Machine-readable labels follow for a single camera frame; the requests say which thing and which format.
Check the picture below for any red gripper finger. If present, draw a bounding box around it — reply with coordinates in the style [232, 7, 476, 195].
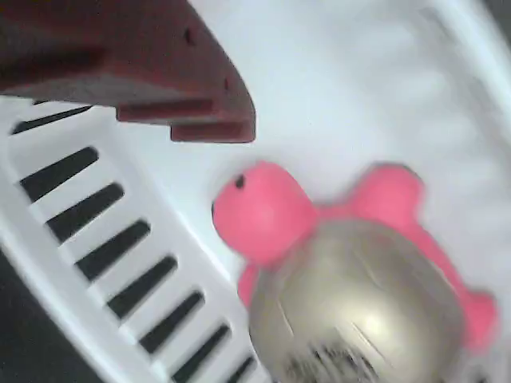
[0, 0, 256, 144]

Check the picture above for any red turtle toy gold shell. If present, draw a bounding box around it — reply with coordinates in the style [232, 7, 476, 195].
[211, 160, 500, 383]

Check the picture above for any white tray with black stripes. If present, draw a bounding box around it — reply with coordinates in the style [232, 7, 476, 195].
[0, 0, 511, 383]

